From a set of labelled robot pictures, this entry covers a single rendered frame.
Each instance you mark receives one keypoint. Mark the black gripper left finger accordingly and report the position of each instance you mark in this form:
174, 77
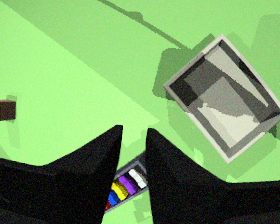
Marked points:
70, 190

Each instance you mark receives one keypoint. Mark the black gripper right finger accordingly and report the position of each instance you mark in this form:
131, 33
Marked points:
183, 192

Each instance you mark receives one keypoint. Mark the yellow fuse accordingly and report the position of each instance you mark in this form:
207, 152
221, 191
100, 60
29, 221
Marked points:
119, 188

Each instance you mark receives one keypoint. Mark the dark grey fuse block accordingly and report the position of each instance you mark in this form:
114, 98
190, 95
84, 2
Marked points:
114, 201

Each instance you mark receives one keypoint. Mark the brown cube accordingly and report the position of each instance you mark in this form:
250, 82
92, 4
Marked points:
7, 110

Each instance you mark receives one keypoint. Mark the white fuse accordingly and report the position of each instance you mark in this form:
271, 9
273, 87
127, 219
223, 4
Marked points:
139, 176

